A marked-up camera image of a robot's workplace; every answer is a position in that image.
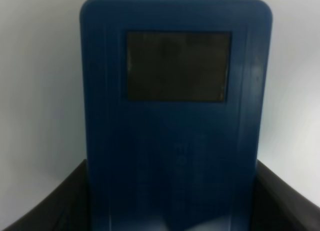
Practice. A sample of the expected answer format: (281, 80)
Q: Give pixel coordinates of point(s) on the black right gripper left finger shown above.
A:
(67, 208)

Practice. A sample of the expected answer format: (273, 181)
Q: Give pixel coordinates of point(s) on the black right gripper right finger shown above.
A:
(276, 206)

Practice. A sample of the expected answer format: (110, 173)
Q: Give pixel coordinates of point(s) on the blue board eraser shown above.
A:
(173, 95)

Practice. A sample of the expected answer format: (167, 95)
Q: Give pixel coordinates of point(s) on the white whiteboard with aluminium frame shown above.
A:
(42, 122)

